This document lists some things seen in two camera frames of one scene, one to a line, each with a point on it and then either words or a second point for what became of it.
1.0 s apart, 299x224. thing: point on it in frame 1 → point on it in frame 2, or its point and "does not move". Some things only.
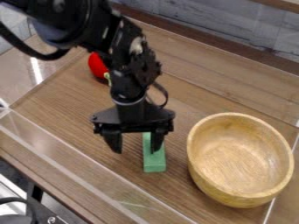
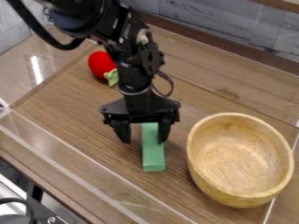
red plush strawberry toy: x=97 y=66 does not move
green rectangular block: x=153 y=160 does not move
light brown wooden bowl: x=240 y=158 does not move
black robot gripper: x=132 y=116 → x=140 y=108
